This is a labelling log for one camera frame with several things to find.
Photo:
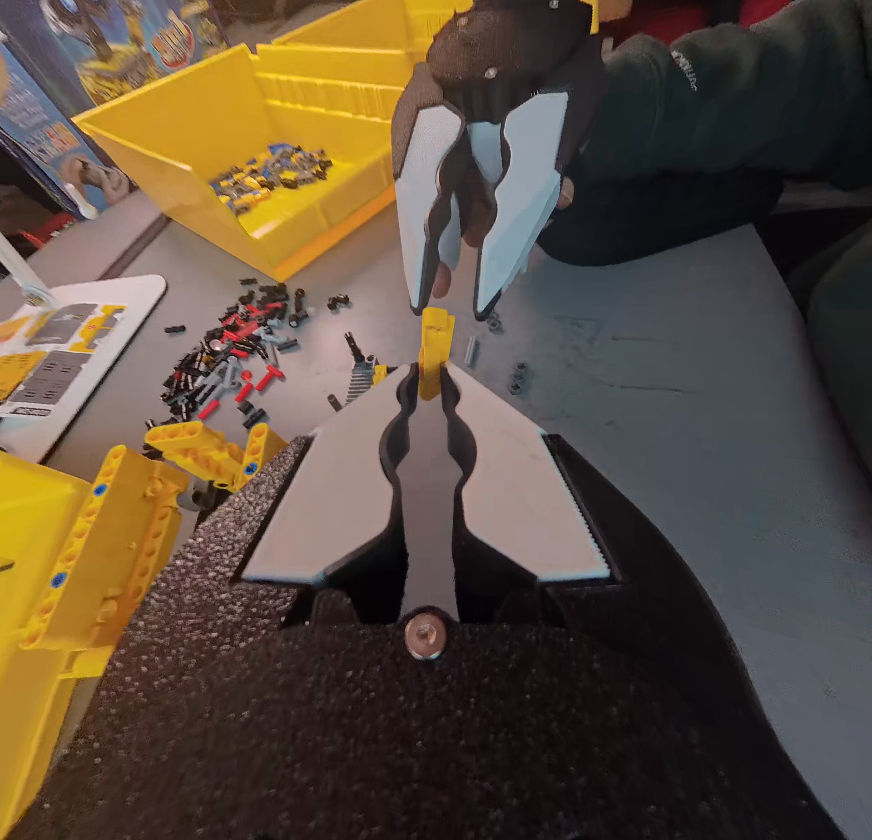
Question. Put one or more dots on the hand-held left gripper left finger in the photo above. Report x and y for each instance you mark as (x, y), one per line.
(320, 513)

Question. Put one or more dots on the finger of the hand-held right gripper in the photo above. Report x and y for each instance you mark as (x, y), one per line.
(531, 172)
(415, 192)

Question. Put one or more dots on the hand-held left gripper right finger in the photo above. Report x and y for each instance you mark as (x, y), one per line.
(531, 513)

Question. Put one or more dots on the heap of grey yellow lego parts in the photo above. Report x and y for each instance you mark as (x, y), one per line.
(272, 172)

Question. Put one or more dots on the yellow lego bracket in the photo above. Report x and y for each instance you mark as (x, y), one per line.
(434, 349)

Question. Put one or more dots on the light grey lego pin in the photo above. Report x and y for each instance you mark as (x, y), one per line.
(471, 351)

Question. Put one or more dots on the pile of small lego pins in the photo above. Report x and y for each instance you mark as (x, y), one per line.
(225, 356)

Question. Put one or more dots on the yellow black lego model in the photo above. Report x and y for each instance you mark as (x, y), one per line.
(116, 547)

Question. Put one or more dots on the grey yellow lego subassembly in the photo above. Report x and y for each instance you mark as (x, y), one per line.
(361, 373)

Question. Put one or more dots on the person's right hand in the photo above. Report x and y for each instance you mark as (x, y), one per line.
(477, 213)

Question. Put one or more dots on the white wooden book stand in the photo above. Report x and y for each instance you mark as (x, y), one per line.
(129, 295)

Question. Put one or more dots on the folded leaflet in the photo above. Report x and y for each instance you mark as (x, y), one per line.
(61, 370)

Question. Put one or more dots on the blue toy kit box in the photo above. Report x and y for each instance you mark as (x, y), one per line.
(102, 22)

